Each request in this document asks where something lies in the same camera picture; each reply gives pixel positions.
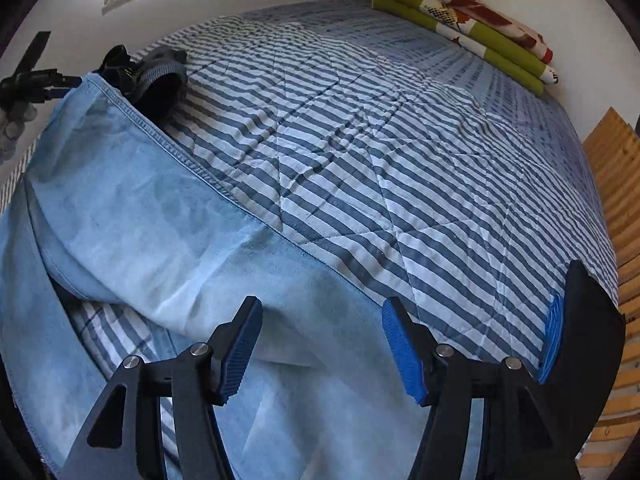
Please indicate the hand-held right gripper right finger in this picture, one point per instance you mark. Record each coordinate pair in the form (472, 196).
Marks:
(402, 355)

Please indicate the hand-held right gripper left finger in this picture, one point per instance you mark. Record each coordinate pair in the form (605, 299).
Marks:
(240, 355)

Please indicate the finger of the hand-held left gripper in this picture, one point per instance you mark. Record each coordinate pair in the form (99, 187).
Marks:
(45, 94)
(55, 80)

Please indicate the light blue denim jeans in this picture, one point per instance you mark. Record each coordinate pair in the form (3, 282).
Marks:
(150, 230)

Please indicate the person's left hand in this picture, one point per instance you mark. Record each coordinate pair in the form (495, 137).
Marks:
(12, 130)

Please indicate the black shorts with grey waistband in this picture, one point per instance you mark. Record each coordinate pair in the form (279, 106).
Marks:
(155, 85)

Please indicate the blue ribbed fabric piece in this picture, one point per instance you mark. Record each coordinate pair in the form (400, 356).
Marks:
(552, 335)

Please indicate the blue white striped bed cover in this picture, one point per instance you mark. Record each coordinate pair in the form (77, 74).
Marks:
(380, 150)

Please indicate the wooden slat railing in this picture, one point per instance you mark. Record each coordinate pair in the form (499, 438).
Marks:
(620, 200)

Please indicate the red floral folded blanket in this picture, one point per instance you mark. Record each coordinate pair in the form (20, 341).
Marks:
(480, 10)

